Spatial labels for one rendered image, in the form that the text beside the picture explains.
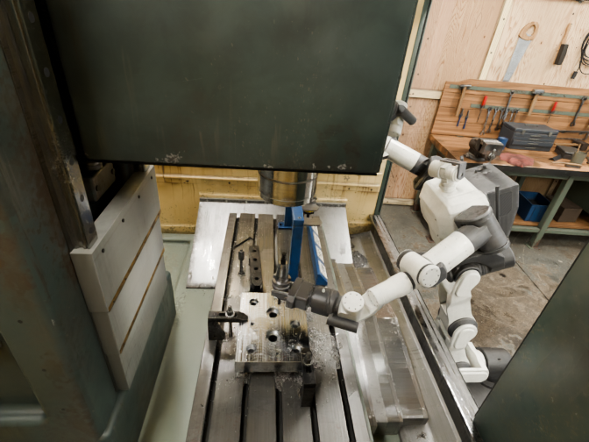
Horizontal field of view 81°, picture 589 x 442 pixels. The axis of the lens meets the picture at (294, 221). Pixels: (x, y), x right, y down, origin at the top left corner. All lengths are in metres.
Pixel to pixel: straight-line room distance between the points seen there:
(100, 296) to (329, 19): 0.77
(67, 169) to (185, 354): 1.04
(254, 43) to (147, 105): 0.25
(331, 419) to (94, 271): 0.75
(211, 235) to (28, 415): 1.17
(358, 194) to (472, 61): 2.15
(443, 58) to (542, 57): 0.92
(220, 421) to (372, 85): 0.95
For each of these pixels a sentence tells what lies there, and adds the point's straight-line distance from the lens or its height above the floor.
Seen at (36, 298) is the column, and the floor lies 1.39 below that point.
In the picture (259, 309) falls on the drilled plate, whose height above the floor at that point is 0.99.
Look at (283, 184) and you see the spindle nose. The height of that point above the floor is 1.52.
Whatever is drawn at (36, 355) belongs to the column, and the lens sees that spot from 0.96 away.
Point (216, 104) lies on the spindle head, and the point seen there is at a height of 1.72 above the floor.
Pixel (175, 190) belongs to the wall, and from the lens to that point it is 2.17.
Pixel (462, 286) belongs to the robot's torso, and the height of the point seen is 0.92.
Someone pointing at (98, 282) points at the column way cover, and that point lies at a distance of 0.91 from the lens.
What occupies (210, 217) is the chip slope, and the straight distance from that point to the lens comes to 2.09.
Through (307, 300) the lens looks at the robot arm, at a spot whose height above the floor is 1.12.
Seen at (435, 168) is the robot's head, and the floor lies 1.42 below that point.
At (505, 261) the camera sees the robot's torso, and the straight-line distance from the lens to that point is 1.75.
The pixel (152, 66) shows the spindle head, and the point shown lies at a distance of 0.77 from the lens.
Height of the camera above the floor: 1.90
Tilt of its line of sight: 32 degrees down
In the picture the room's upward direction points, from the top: 5 degrees clockwise
